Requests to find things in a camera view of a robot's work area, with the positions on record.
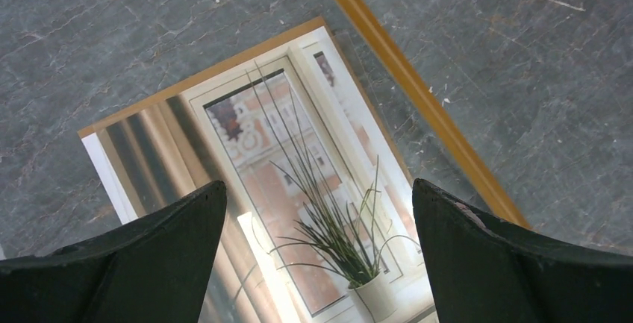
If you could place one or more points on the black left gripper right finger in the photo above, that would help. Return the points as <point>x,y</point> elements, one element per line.
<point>482,268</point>

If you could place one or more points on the golden wooden picture frame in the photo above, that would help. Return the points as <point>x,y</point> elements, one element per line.
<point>396,63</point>

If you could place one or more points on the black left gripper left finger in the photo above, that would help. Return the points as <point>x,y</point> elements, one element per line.
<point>153,269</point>

